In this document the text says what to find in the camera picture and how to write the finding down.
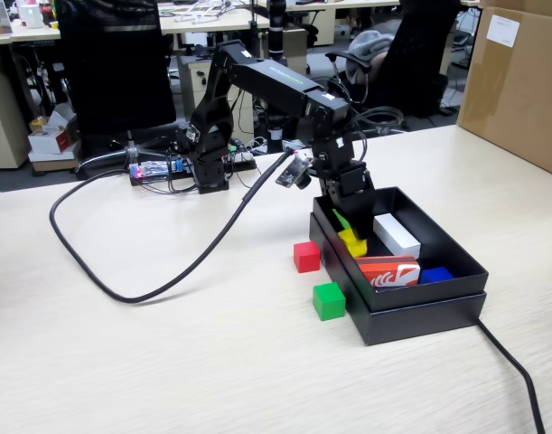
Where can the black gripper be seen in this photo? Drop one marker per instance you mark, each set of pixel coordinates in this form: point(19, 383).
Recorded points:
point(354, 185)

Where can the yellow wooden cube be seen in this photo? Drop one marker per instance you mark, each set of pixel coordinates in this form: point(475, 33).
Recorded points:
point(356, 248)

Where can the red wooden cube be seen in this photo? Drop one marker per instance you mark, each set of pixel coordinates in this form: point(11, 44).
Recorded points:
point(307, 257)

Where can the green wooden cube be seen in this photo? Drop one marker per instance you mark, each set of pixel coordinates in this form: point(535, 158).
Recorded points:
point(329, 302)

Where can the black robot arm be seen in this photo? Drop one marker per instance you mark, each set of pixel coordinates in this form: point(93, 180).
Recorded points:
point(266, 74)

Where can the black cardboard box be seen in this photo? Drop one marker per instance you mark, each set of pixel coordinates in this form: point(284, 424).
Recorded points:
point(429, 296)

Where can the black open box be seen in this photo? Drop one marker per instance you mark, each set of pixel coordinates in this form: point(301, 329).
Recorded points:
point(415, 326)

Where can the large brown cardboard box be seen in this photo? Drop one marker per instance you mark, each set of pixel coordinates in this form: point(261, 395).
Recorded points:
point(519, 90)

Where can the white rectangular block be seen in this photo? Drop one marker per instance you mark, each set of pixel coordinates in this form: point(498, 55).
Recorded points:
point(397, 237)

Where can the orange printed carton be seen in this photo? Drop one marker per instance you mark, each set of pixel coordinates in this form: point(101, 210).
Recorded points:
point(388, 273)

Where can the blue wooden cube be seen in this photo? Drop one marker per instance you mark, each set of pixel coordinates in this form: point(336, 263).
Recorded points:
point(436, 276)

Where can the black office chair with armrests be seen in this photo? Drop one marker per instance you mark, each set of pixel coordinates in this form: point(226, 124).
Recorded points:
point(415, 68)

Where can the grey cloth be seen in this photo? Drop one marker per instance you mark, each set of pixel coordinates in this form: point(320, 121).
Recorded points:
point(368, 45)

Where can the black cylindrical pole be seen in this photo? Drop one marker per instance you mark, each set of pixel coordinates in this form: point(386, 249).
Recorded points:
point(276, 31)

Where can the blue controller board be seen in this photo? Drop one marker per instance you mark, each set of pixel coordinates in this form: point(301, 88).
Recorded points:
point(153, 171)

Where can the white office desk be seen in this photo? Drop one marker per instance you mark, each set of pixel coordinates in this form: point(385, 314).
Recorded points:
point(203, 26)
point(22, 34)

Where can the white laptop stand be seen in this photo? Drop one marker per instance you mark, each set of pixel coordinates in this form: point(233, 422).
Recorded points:
point(203, 11)

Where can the black mesh office chair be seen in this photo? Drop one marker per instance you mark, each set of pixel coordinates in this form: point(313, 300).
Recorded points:
point(117, 68)

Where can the small white red carton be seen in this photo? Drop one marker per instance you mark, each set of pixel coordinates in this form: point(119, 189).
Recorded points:
point(49, 140)

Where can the beige drawer cabinet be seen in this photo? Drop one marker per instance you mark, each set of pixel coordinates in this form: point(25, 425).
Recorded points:
point(4, 122)

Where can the cola bottle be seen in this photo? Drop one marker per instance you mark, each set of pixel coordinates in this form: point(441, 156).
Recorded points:
point(47, 11)

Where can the white red cup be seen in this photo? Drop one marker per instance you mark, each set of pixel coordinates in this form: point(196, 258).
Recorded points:
point(30, 16)

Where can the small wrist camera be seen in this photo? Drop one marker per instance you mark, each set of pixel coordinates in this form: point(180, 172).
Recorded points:
point(293, 174)

